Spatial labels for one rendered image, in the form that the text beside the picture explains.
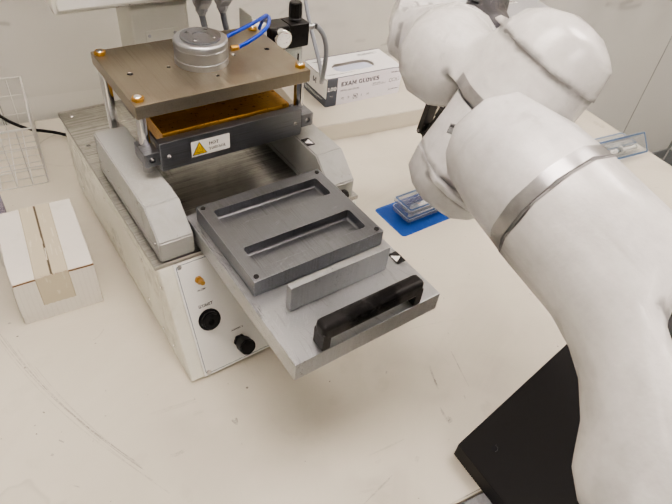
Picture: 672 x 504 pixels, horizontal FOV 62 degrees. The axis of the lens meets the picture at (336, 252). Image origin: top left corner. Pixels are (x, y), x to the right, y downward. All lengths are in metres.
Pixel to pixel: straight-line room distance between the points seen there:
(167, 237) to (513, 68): 0.49
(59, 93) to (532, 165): 1.26
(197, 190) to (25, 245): 0.29
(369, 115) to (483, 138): 1.00
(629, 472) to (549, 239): 0.16
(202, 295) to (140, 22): 0.46
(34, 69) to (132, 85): 0.67
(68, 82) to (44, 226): 0.54
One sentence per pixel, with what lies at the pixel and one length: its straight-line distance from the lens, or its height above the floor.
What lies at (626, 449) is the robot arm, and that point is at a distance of 0.42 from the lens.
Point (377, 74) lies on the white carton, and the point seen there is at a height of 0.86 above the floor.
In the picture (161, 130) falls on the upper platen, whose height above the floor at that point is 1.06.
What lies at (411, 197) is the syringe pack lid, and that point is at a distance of 1.18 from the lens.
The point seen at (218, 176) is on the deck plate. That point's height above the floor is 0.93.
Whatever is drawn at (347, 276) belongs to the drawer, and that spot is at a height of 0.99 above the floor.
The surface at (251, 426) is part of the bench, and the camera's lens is 0.85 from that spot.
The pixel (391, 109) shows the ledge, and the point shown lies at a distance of 1.49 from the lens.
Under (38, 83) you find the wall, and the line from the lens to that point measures 1.51.
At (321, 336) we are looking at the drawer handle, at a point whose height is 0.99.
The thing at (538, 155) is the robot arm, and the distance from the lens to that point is 0.44.
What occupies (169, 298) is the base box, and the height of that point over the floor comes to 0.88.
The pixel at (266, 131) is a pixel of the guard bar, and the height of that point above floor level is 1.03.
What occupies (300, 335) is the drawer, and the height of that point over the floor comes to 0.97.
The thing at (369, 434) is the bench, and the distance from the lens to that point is 0.86.
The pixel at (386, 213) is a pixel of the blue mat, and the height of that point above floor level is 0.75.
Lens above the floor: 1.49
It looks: 43 degrees down
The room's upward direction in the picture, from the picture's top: 7 degrees clockwise
